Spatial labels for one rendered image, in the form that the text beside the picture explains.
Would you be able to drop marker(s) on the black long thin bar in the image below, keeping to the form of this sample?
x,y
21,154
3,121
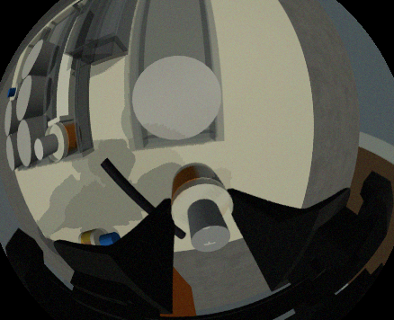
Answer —
x,y
128,188

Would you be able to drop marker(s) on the white jar with red label and blue lid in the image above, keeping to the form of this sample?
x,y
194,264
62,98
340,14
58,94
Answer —
x,y
98,236

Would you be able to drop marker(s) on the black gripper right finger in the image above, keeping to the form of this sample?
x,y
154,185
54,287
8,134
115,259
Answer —
x,y
278,235

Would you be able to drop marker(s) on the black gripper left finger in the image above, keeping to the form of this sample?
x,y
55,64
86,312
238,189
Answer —
x,y
142,259

